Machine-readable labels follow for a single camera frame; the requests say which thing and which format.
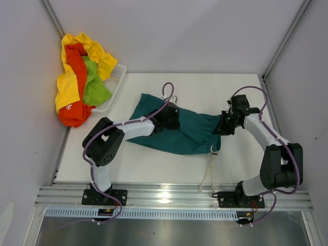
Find teal green shorts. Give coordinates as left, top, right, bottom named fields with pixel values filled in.
left=125, top=93, right=222, bottom=194

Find orange shorts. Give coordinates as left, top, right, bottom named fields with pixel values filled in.
left=58, top=43, right=93, bottom=128

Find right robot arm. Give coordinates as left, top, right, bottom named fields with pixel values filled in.
left=212, top=95, right=303, bottom=209

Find lime green shorts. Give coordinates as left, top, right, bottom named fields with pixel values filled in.
left=82, top=56, right=112, bottom=107

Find yellow shorts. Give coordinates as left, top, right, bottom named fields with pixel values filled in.
left=55, top=33, right=118, bottom=113

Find white plastic basket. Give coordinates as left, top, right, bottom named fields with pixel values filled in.
left=92, top=64, right=127, bottom=113

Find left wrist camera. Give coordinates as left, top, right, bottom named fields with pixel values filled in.
left=163, top=95, right=178, bottom=105

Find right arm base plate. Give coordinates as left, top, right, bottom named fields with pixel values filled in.
left=217, top=191, right=265, bottom=209

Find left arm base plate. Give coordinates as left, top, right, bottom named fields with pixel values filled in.
left=81, top=189, right=128, bottom=206

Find right aluminium frame post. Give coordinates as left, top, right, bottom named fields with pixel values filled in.
left=261, top=0, right=315, bottom=82

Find aluminium frame post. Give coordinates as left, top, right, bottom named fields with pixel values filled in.
left=39, top=0, right=65, bottom=38
left=261, top=0, right=315, bottom=82

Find aluminium mounting rail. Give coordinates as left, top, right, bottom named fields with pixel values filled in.
left=34, top=182, right=314, bottom=212

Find slotted cable duct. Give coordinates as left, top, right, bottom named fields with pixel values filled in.
left=45, top=207, right=238, bottom=221

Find left aluminium frame post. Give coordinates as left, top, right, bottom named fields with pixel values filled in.
left=39, top=0, right=65, bottom=38

